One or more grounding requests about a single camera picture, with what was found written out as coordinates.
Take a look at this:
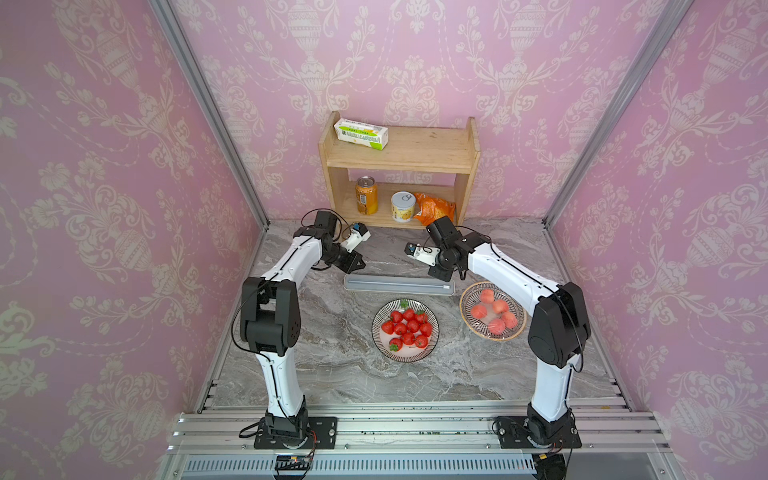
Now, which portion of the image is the cream plastic wrap dispenser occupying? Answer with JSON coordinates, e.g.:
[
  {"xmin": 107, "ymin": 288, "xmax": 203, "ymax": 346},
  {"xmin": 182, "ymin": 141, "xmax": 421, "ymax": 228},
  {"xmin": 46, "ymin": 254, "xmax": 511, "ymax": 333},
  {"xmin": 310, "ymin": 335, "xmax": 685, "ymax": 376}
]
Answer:
[{"xmin": 344, "ymin": 274, "xmax": 455, "ymax": 296}]

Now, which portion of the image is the clear plastic wrap sheet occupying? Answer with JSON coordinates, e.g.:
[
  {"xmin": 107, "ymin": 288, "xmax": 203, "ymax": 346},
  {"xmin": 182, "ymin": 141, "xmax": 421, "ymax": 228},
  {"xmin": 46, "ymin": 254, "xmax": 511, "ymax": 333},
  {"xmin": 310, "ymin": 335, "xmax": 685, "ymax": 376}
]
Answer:
[{"xmin": 457, "ymin": 278, "xmax": 530, "ymax": 344}]

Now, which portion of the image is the glass plate of strawberries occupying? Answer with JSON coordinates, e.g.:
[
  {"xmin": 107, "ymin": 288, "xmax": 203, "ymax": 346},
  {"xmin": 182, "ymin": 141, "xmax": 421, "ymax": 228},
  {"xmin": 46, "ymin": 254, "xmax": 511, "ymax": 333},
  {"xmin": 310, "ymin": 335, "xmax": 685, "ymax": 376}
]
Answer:
[{"xmin": 371, "ymin": 299, "xmax": 440, "ymax": 363}]

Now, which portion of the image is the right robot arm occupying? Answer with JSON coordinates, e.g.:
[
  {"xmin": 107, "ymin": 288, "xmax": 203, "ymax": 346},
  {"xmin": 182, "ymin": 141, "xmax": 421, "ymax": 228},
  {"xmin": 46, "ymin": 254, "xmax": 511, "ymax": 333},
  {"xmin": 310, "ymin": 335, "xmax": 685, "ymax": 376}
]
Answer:
[{"xmin": 423, "ymin": 217, "xmax": 591, "ymax": 448}]

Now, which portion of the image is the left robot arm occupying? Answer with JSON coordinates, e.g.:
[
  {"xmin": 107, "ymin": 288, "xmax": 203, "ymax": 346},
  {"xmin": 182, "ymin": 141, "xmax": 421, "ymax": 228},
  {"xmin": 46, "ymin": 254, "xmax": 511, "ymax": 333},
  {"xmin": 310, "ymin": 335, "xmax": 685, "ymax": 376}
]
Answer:
[{"xmin": 231, "ymin": 208, "xmax": 370, "ymax": 449}]

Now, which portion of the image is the peach top left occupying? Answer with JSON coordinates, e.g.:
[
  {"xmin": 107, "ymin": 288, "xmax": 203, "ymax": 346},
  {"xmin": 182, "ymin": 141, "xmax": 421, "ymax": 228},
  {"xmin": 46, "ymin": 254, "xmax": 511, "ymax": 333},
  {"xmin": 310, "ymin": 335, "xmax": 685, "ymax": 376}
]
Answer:
[{"xmin": 479, "ymin": 289, "xmax": 495, "ymax": 304}]

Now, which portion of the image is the orange snack bag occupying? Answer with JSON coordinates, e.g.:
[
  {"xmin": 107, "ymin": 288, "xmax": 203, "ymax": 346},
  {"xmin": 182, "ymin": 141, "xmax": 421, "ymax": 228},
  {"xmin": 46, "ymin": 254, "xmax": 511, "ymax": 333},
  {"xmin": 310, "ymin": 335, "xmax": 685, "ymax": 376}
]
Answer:
[{"xmin": 414, "ymin": 192, "xmax": 456, "ymax": 226}]

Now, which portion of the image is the orange drink can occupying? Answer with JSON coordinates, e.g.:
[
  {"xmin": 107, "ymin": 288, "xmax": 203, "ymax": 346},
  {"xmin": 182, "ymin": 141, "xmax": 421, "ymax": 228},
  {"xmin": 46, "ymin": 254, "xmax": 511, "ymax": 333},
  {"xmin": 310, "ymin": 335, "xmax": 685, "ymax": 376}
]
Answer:
[{"xmin": 355, "ymin": 176, "xmax": 378, "ymax": 216}]

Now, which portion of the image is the peach top right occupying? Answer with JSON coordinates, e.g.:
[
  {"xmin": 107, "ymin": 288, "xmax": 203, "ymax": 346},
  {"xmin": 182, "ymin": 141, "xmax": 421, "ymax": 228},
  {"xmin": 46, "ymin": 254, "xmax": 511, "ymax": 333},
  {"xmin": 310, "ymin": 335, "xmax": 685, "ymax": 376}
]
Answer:
[{"xmin": 491, "ymin": 300, "xmax": 509, "ymax": 314}]

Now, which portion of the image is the white yellow tin can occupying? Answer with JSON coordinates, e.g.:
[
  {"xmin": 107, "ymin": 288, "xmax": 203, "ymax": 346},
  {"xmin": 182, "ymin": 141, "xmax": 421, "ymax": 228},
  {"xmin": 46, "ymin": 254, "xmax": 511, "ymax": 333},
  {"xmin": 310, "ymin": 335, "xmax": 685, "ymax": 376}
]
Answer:
[{"xmin": 391, "ymin": 191, "xmax": 417, "ymax": 223}]

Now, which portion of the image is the wooden shelf unit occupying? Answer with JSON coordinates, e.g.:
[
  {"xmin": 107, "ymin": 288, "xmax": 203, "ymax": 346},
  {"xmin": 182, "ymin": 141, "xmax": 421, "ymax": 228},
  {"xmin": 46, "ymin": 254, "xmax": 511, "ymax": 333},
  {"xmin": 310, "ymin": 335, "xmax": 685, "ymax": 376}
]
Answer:
[{"xmin": 318, "ymin": 111, "xmax": 481, "ymax": 230}]

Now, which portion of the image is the white green carton box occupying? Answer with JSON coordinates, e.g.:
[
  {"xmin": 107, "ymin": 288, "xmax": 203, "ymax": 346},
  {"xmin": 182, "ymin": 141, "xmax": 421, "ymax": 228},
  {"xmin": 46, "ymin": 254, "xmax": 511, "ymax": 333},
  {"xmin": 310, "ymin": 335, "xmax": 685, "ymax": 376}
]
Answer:
[{"xmin": 334, "ymin": 118, "xmax": 389, "ymax": 151}]

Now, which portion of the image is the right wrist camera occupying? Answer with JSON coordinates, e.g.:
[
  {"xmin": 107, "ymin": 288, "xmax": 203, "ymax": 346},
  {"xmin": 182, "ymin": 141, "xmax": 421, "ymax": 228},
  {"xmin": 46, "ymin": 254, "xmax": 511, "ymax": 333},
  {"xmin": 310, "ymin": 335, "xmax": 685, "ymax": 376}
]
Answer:
[{"xmin": 404, "ymin": 242, "xmax": 440, "ymax": 267}]

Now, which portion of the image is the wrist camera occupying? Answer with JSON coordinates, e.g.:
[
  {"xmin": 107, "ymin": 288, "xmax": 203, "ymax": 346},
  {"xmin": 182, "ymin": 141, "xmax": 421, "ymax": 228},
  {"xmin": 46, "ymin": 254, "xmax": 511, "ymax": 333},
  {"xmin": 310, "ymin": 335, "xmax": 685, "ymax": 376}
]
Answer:
[
  {"xmin": 341, "ymin": 222, "xmax": 371, "ymax": 252},
  {"xmin": 404, "ymin": 242, "xmax": 440, "ymax": 267}
]

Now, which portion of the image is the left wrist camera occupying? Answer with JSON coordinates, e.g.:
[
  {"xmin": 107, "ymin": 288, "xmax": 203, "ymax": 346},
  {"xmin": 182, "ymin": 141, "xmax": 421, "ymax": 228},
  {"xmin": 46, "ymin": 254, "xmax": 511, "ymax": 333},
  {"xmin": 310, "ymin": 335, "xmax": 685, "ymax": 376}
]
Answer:
[{"xmin": 341, "ymin": 222, "xmax": 371, "ymax": 252}]

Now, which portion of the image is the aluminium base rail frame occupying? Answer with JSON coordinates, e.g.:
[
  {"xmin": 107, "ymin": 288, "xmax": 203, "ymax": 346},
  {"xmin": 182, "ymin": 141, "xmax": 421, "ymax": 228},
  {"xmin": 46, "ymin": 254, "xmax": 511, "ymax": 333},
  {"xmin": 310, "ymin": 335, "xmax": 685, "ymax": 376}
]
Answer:
[{"xmin": 155, "ymin": 377, "xmax": 679, "ymax": 480}]

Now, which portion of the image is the aluminium corner rail left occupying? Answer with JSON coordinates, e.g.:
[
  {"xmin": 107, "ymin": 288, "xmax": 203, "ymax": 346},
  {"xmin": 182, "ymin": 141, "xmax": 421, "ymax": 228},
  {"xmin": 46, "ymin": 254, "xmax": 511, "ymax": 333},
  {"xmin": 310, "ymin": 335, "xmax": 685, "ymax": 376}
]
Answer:
[{"xmin": 148, "ymin": 0, "xmax": 270, "ymax": 231}]

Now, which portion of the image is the aluminium corner rail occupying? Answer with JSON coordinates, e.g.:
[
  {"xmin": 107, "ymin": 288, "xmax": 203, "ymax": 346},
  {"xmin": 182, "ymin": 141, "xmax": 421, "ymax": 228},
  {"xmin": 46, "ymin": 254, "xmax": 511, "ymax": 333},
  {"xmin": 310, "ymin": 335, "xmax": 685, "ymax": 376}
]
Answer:
[
  {"xmin": 542, "ymin": 0, "xmax": 693, "ymax": 232},
  {"xmin": 148, "ymin": 0, "xmax": 270, "ymax": 231}
]

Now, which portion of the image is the aluminium corner rail right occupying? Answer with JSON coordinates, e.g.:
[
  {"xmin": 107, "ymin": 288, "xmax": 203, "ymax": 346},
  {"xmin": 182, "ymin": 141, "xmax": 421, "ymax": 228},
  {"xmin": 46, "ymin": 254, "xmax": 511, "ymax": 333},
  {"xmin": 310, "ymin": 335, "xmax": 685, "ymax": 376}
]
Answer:
[{"xmin": 542, "ymin": 0, "xmax": 693, "ymax": 232}]

